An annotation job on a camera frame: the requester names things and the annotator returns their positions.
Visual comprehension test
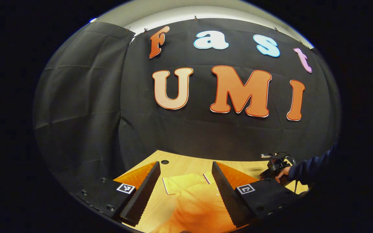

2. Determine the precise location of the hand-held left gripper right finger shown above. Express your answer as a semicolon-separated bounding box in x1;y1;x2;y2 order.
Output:
211;161;303;228

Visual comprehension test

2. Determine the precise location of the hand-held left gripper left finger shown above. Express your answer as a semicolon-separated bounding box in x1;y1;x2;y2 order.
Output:
76;161;162;227

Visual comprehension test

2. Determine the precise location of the orange T-shirt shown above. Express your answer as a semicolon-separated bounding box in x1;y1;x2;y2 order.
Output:
149;172;239;233

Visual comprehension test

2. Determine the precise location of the black backdrop cloth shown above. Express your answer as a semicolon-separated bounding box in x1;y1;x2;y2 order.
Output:
33;18;342;194

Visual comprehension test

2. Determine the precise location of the row of small black clips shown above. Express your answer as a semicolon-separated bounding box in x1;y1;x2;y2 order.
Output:
126;15;313;50

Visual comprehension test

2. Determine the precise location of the black cable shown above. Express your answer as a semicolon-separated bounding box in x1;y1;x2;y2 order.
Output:
276;151;299;194

